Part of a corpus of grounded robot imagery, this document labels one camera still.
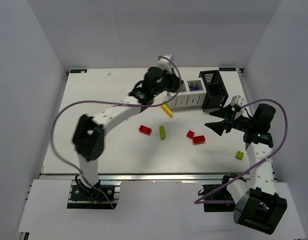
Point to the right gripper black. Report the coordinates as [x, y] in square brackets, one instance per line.
[229, 120]

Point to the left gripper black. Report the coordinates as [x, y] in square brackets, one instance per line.
[174, 83]

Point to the red lego brick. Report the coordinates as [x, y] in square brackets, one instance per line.
[145, 130]
[198, 139]

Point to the small red square lego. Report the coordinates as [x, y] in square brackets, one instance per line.
[190, 134]

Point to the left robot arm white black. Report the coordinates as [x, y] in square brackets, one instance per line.
[89, 136]

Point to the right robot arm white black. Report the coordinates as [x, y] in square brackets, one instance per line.
[257, 204]

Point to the white double bin container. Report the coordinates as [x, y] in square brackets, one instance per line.
[187, 98]

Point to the long yellow lego brick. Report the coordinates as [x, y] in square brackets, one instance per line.
[167, 110]

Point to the black double bin container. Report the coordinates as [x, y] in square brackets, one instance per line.
[216, 93]

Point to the small green lego right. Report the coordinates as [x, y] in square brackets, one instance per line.
[239, 155]

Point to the green long lego brick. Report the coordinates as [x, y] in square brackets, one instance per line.
[162, 132]

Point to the blue label right corner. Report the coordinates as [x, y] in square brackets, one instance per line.
[227, 69]

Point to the blue label corner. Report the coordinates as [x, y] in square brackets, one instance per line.
[78, 71]
[227, 69]

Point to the blue label left corner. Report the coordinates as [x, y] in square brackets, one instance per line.
[78, 71]

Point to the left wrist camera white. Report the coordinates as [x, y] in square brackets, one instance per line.
[164, 63]

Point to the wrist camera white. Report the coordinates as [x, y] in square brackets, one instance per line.
[164, 63]
[237, 102]

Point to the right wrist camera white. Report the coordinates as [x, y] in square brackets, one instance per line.
[237, 102]

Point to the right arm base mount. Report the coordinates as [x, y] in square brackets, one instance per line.
[222, 200]

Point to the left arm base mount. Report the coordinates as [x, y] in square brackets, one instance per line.
[84, 197]

